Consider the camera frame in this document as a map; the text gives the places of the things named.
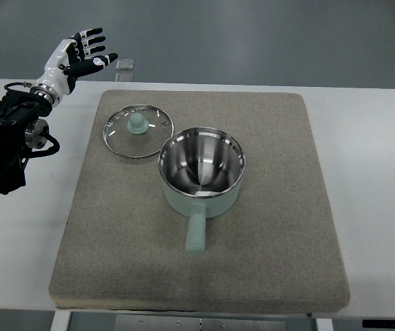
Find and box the glass lid with green knob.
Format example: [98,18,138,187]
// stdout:
[103,104,174,159]

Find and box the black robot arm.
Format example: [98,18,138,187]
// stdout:
[0,82,60,195]

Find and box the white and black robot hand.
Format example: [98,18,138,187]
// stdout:
[31,28,118,104]

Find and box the metal table frame plate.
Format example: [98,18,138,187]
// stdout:
[114,314,287,331]

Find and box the lower metal floor plate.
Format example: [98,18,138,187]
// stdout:
[115,72,134,82]

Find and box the black control panel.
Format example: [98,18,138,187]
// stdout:
[362,319,395,329]

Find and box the grey felt mat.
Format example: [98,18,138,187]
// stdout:
[49,90,350,314]

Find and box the mint green saucepan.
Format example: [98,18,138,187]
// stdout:
[158,127,245,254]

